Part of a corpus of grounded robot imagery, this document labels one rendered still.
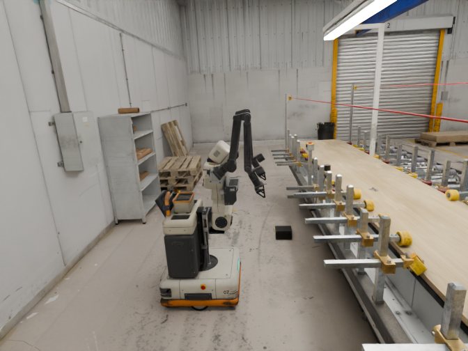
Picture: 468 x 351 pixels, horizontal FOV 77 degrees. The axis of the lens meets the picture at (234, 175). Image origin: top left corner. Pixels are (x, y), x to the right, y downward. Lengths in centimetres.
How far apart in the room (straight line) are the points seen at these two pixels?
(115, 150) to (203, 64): 658
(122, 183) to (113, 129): 75
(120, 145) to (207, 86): 644
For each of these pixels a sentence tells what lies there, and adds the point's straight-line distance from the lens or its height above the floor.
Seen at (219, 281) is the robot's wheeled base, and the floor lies 27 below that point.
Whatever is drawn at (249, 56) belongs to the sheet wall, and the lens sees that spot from 1033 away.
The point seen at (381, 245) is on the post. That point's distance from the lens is 162.
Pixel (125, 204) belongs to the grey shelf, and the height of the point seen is 31.
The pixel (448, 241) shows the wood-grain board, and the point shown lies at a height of 90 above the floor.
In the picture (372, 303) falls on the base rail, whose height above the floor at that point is 70.
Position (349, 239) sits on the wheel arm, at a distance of 180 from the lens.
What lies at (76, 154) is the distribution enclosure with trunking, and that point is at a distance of 354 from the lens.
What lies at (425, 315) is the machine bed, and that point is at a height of 67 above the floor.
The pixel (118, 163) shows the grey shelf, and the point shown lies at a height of 92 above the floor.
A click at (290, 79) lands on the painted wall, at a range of 1035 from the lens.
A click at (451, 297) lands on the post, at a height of 112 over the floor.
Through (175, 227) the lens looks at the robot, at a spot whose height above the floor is 76.
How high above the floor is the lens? 177
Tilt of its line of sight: 16 degrees down
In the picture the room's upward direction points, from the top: 3 degrees counter-clockwise
